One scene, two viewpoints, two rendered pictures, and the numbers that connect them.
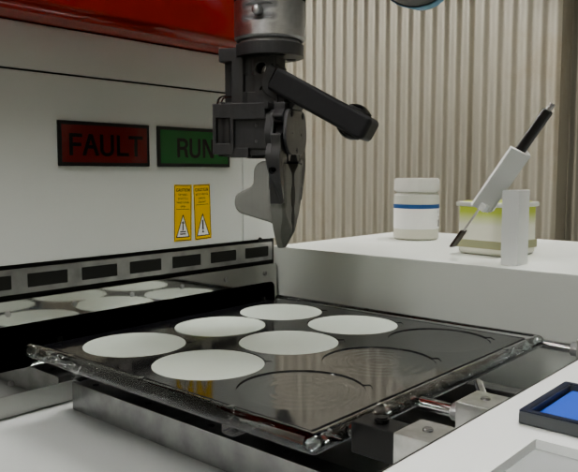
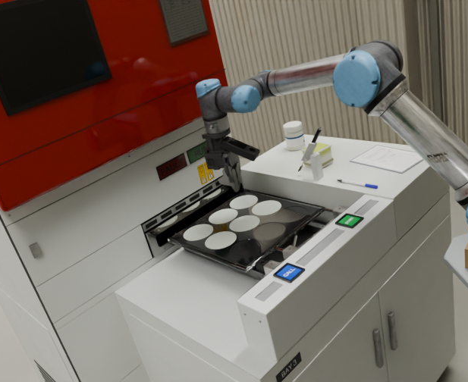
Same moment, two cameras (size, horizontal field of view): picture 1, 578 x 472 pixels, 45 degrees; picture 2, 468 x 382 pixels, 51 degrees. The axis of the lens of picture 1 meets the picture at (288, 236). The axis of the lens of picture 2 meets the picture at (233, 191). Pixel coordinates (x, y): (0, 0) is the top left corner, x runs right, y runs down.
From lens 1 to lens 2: 92 cm
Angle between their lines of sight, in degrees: 22
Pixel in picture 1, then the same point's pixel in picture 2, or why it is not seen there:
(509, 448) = (268, 283)
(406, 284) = (285, 186)
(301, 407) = (244, 257)
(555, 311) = (329, 197)
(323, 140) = (270, 16)
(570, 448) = (277, 282)
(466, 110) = not seen: outside the picture
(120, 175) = (179, 173)
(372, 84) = not seen: outside the picture
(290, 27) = (223, 128)
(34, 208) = (156, 196)
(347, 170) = (287, 33)
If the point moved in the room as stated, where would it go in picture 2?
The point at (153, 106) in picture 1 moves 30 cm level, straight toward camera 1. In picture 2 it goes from (183, 145) to (186, 180)
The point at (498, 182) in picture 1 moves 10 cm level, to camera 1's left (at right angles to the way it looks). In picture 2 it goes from (308, 152) to (277, 158)
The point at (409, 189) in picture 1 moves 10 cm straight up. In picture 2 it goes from (289, 132) to (284, 106)
